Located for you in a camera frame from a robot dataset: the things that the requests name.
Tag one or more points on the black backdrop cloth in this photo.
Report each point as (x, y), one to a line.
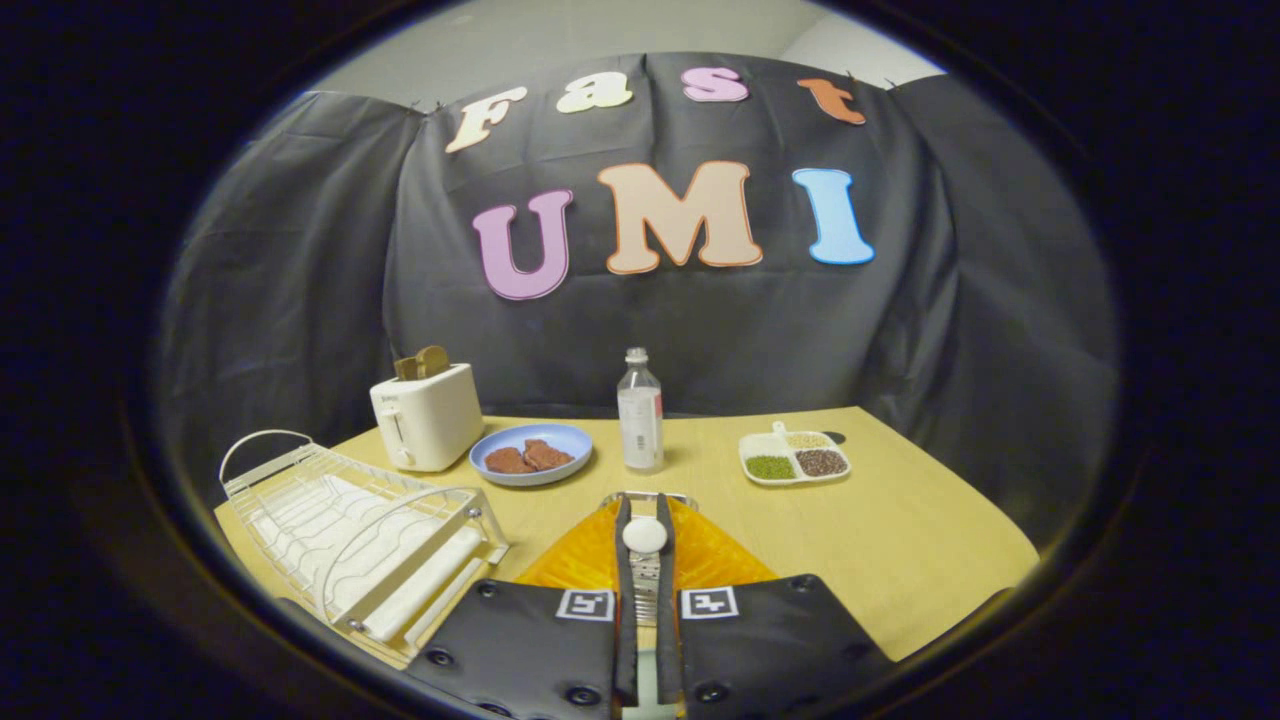
(700, 330)

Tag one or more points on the brown toast slice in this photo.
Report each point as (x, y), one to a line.
(405, 368)
(433, 362)

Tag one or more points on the cream white toaster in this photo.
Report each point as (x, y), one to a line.
(437, 420)

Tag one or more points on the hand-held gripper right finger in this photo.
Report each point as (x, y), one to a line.
(667, 640)

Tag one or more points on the green bean pile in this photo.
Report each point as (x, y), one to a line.
(770, 467)

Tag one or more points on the white divided tray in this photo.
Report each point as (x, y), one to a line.
(765, 446)

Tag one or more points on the brown meat piece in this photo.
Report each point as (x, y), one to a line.
(507, 462)
(548, 455)

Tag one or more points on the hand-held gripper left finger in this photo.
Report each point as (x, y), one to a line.
(626, 640)

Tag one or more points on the clear plastic water bottle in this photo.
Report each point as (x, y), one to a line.
(640, 420)

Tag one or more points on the blue plate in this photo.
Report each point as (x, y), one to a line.
(580, 446)

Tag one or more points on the white spoon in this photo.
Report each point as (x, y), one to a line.
(645, 535)

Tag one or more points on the dark brown bean pile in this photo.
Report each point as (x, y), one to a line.
(822, 462)

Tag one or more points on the beige bean pile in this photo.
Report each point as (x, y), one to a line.
(808, 440)

